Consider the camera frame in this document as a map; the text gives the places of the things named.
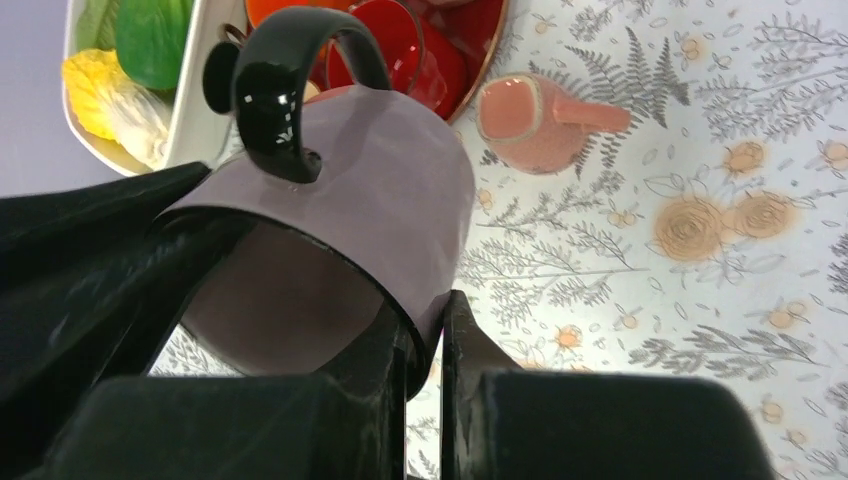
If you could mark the white rectangular vegetable tray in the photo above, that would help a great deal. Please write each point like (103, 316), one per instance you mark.
(195, 132)

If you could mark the salmon pink patterned mug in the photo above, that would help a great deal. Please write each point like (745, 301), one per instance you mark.
(535, 126)

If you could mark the red glossy mug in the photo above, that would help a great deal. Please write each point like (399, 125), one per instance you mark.
(421, 61)

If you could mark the yellow napa cabbage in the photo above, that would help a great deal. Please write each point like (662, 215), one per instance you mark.
(111, 106)

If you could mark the round red lacquer tray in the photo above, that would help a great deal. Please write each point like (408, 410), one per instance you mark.
(474, 28)

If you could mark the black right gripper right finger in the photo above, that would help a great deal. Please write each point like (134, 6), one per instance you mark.
(501, 421)

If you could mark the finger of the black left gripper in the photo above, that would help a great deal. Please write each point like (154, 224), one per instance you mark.
(91, 287)

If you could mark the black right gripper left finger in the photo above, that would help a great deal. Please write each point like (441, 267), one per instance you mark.
(90, 413)

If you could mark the lilac mug black handle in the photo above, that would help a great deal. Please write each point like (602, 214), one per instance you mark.
(360, 196)

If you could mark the green bok choy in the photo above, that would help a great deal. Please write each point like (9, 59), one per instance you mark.
(150, 40)

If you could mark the white green leek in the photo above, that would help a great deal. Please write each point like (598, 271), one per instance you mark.
(96, 25)

